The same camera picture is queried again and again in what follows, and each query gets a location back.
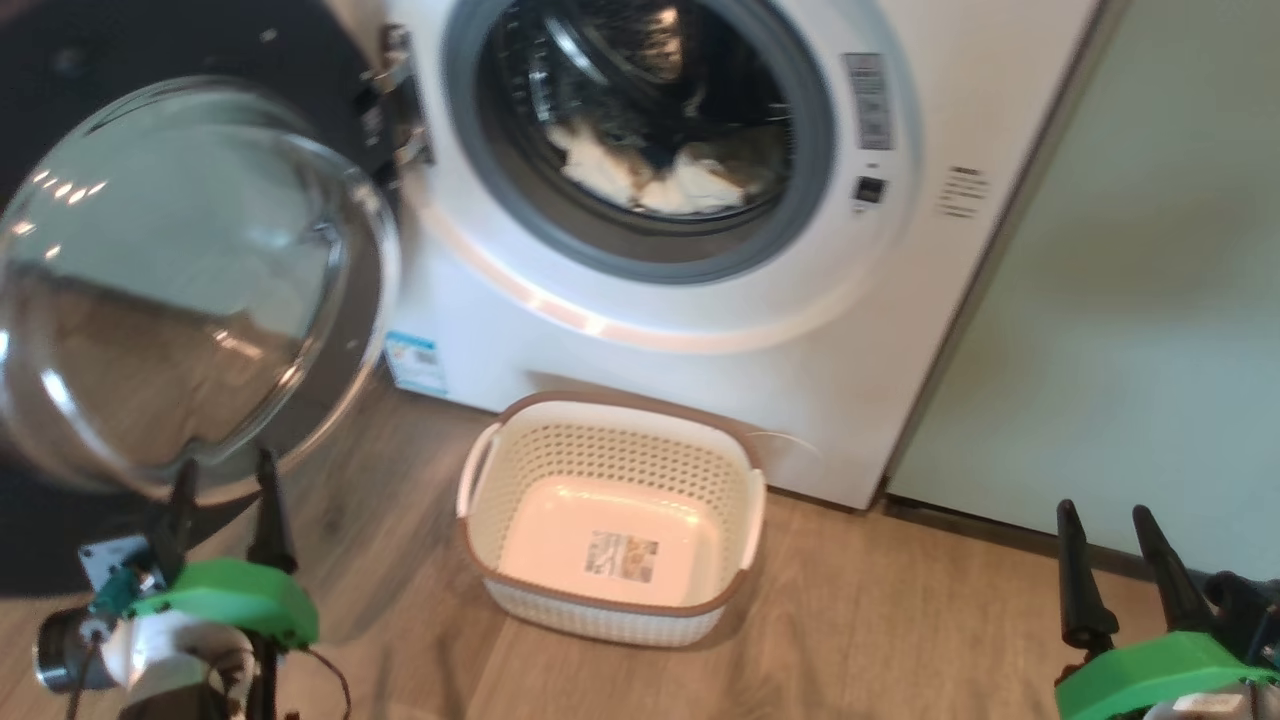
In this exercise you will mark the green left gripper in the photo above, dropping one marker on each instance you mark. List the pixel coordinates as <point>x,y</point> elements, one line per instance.
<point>245,595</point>

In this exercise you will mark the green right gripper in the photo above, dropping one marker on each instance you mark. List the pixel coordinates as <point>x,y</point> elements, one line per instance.
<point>1150,675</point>

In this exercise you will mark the round washing machine door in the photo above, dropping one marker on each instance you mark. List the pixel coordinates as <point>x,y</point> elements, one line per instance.
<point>190,290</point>

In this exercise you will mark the pale yellow garment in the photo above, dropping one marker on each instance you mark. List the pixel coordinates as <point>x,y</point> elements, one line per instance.
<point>690,185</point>

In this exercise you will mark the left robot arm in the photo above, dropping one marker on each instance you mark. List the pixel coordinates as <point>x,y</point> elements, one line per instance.
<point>170,655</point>

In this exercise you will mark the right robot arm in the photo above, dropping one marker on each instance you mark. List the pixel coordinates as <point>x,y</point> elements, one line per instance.
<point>1210,705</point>

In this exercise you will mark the white basket with brown rim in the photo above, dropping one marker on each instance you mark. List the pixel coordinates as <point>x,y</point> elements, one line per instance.
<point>500,500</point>

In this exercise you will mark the large pale green cabinet door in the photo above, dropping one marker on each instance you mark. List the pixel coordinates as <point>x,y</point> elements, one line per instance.
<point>1150,300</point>

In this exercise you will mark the printed label sticker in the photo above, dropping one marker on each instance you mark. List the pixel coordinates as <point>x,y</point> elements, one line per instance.
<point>621,557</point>

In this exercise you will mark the white front-load washing machine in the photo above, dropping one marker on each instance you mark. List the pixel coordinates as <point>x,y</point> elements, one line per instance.
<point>760,350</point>

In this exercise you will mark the black rectangular port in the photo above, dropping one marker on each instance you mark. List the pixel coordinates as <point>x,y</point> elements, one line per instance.
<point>870,190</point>

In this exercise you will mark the blue energy label sticker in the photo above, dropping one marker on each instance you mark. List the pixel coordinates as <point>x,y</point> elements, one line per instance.
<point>415,362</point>

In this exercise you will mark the small printed text label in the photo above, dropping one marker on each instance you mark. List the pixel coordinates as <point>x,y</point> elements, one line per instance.
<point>964,192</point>

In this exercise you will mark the grey warning sticker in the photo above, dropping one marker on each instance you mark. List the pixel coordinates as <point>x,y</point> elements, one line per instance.
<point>868,100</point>

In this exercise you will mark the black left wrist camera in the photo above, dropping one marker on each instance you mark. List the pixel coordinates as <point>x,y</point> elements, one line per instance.
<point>112,558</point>

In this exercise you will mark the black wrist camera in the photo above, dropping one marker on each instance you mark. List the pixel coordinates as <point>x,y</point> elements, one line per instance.
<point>1245,605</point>
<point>112,558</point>

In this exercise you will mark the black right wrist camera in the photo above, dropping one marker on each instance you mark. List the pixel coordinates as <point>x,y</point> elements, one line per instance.
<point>1245,605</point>

